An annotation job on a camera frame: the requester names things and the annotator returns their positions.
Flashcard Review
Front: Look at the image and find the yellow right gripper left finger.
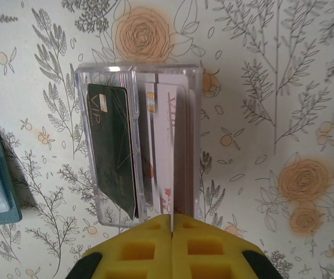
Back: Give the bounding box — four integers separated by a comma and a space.
69, 214, 173, 279

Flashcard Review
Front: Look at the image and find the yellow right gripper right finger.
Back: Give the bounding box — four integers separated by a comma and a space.
173, 214, 282, 279

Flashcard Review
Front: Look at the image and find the dark green VIP card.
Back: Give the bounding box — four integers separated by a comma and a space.
86, 83, 138, 221

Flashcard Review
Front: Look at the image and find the white card red VIP print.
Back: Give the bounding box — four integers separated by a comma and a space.
151, 83, 178, 242

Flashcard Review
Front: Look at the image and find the clear acrylic card box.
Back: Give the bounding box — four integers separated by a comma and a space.
75, 62, 204, 228

